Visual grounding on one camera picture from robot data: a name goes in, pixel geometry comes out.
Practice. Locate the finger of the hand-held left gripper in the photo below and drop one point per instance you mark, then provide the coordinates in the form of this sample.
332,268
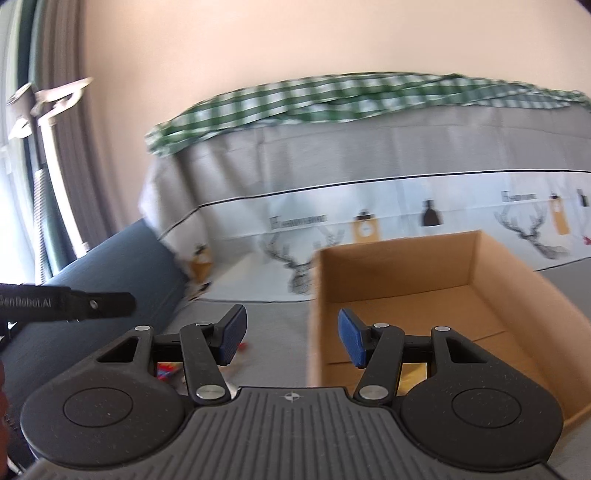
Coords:
111,305

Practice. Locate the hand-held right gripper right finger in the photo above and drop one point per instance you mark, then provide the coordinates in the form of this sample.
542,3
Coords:
353,339

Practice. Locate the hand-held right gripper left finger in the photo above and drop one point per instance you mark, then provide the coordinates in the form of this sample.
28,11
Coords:
233,332

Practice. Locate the brown cardboard box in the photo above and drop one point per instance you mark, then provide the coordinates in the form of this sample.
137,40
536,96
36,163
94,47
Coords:
392,272

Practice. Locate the blue sofa armrest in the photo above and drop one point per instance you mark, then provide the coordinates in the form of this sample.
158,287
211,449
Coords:
115,263

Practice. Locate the window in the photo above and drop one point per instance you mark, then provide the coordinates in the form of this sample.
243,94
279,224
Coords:
11,161

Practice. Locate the grey curtain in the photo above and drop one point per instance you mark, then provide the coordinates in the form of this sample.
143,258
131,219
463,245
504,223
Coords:
87,152

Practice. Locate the grey deer print cloth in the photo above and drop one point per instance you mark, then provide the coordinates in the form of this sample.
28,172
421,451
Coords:
369,152

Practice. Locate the green checked cloth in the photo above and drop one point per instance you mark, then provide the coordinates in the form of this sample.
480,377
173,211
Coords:
323,99

